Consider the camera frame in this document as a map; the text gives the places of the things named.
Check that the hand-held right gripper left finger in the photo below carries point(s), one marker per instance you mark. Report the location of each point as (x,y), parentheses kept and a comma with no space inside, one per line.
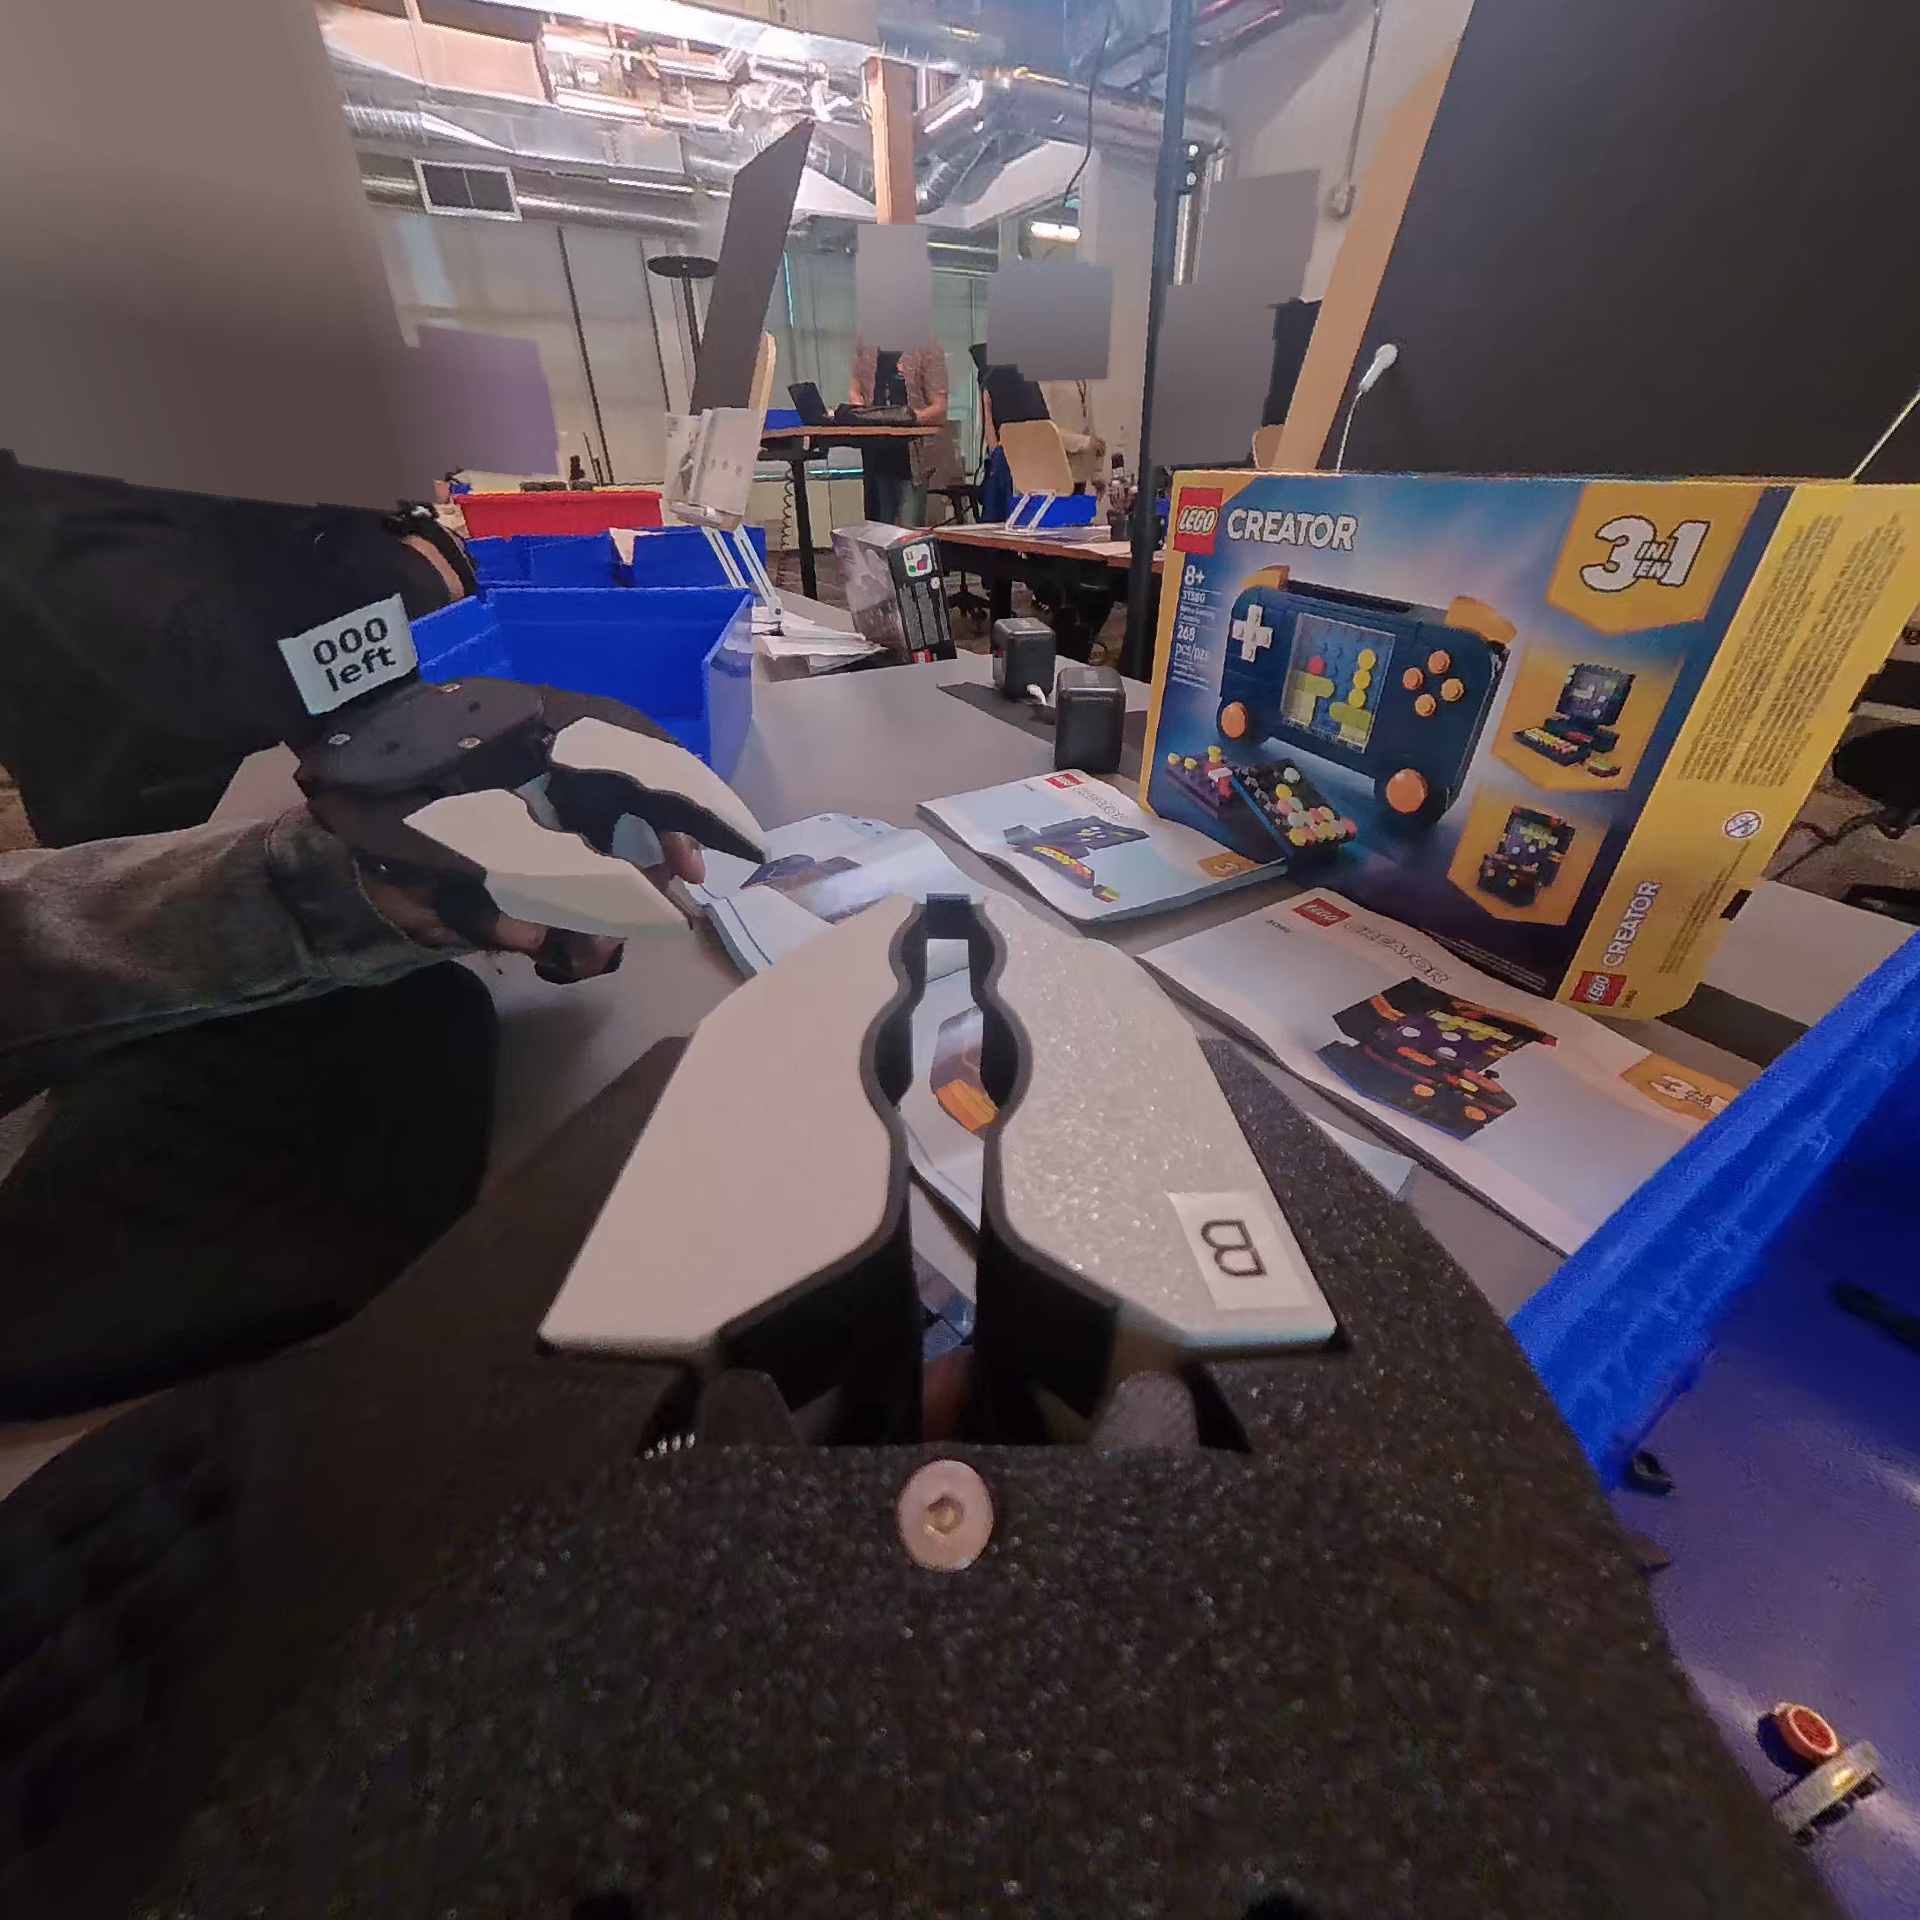
(750,1171)

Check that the person's left hand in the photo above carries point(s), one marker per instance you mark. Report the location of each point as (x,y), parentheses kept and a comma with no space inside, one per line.
(412,892)

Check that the wooden table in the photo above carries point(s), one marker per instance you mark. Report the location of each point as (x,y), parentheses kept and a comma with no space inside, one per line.
(1035,543)

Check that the large blue plastic bin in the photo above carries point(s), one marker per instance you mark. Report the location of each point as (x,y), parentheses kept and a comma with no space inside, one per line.
(1723,1171)

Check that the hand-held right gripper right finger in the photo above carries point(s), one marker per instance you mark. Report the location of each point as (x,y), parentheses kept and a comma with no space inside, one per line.
(1108,1141)

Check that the black bumpy cushion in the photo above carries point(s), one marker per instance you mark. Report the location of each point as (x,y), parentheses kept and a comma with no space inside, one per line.
(224,1201)

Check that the black flag board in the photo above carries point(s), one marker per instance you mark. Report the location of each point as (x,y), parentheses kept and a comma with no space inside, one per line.
(756,255)

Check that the standing desk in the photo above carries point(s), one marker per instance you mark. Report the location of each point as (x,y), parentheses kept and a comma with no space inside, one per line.
(856,435)

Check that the yellow blue brick set box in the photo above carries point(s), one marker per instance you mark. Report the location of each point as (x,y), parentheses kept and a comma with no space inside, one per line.
(1499,675)

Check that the small dark cardboard box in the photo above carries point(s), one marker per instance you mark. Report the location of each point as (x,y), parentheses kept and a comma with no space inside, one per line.
(892,593)

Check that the white papers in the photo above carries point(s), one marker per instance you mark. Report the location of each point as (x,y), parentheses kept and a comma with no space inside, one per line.
(819,630)

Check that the person's left forearm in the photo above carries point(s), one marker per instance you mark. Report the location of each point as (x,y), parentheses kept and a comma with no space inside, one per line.
(165,945)

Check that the arcade cover instruction booklet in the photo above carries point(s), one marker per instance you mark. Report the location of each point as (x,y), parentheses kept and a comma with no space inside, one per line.
(1306,975)

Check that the white microphone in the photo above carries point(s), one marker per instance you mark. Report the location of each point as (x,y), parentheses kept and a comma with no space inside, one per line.
(1377,364)

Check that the wooden board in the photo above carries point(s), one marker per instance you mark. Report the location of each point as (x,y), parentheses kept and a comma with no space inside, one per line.
(1372,255)

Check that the small blue plastic bin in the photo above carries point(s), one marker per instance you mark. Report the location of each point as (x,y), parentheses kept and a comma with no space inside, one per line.
(674,558)

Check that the black power adapter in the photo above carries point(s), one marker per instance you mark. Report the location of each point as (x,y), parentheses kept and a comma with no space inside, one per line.
(1021,652)
(1091,722)

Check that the red plastic bin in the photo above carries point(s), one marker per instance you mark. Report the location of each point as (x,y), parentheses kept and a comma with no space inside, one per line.
(556,513)

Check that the large black wall panel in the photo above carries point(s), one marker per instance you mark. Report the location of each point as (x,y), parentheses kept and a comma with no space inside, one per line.
(1651,226)

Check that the blue plastic bin with divider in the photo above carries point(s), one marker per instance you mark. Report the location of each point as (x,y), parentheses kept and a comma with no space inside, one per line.
(598,661)

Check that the grey brick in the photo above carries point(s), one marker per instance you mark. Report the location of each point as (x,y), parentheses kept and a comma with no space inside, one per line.
(1834,1794)

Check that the black floor lamp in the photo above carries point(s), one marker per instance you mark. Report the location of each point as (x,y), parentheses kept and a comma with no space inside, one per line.
(681,271)

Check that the black pole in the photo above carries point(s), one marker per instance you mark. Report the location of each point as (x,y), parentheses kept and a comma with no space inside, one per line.
(1162,301)

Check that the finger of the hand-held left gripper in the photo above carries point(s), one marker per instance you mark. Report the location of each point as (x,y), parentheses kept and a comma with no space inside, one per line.
(645,757)
(524,879)

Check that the orange round brick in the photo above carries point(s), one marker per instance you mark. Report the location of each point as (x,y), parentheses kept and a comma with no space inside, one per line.
(1798,1733)

